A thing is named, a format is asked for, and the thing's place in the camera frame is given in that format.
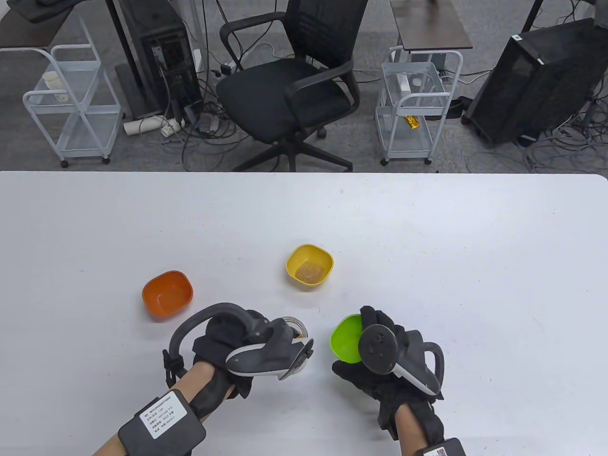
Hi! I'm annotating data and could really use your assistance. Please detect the yellow plastic dish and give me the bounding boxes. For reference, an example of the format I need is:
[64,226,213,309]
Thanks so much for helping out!
[285,244,334,292]

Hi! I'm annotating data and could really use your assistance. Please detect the white tube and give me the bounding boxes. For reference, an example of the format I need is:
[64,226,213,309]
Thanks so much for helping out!
[123,116,186,137]

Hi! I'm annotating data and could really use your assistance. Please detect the green plastic dish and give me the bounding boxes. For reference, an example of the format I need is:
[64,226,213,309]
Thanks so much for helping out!
[330,314,365,365]

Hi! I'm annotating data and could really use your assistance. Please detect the small brown table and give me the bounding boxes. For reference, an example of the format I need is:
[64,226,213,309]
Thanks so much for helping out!
[390,0,474,52]

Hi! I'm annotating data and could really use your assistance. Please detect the orange plastic dish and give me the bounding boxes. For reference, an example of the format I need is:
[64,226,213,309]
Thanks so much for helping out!
[142,270,194,322]

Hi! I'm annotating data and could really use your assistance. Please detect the person's left hand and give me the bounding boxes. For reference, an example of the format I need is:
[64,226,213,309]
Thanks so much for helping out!
[192,310,285,399]

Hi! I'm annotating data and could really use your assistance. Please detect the person's left forearm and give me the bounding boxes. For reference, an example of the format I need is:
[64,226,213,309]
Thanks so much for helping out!
[90,361,238,456]

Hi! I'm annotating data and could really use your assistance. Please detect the person's right forearm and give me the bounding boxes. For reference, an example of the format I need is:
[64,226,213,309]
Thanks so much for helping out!
[378,401,447,456]

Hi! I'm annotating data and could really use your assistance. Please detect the black computer tower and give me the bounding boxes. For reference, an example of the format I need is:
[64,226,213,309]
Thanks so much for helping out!
[114,0,202,119]
[462,18,608,147]

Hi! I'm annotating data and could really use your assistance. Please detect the clear glass jar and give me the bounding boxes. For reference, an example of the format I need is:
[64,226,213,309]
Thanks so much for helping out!
[278,314,309,376]

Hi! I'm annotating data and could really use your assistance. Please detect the dark desk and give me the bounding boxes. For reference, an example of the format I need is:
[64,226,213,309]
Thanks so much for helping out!
[0,0,112,49]

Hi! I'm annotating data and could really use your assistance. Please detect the grey motion controller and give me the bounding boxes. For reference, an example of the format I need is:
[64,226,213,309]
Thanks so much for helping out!
[357,324,445,397]
[163,303,315,381]

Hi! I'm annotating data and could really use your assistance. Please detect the tangle of black cables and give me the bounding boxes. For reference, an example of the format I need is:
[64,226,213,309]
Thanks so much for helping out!
[161,66,257,171]

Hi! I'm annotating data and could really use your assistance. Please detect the black office chair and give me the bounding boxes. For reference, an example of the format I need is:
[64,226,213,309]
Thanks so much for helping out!
[216,0,370,172]

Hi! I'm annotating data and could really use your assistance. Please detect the grey desk leg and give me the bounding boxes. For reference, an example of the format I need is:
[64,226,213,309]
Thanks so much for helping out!
[105,0,164,119]

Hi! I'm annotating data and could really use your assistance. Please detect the tangle of grey cables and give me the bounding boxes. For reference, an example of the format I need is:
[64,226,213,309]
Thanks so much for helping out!
[465,85,608,174]

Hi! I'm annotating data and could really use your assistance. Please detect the black wrist sensor box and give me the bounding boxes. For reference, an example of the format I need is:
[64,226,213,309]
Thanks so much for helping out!
[416,438,466,456]
[118,389,207,456]

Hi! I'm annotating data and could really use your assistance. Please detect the white wire utility cart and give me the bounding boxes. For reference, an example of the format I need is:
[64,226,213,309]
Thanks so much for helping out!
[22,19,122,168]
[375,46,464,166]

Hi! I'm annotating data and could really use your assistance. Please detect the black bag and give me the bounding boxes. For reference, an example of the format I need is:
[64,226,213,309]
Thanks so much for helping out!
[9,0,95,22]

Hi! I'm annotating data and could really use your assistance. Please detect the person's right hand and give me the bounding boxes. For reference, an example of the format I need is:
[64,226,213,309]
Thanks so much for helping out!
[332,305,445,428]

